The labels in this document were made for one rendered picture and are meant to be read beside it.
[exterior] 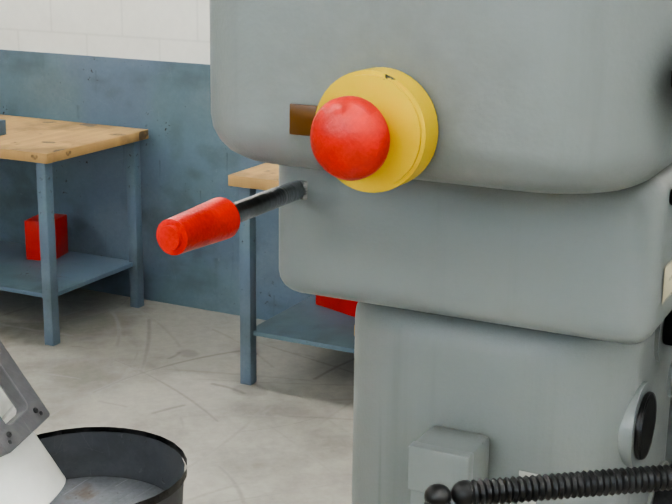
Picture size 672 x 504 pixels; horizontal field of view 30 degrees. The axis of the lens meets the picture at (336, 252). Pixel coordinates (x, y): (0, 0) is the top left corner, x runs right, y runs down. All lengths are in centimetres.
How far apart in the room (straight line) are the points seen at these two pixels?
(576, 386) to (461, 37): 26
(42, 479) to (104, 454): 260
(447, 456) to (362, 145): 25
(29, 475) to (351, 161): 21
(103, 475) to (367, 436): 243
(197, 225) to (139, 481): 256
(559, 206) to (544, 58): 13
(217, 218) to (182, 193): 544
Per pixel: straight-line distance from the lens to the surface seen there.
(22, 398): 62
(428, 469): 78
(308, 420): 486
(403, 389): 81
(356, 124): 58
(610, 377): 79
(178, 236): 65
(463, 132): 61
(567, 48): 60
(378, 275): 76
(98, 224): 645
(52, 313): 572
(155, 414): 494
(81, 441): 322
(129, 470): 322
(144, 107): 616
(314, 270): 78
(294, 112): 65
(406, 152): 61
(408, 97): 60
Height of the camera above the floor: 186
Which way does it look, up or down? 15 degrees down
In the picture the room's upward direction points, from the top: 1 degrees clockwise
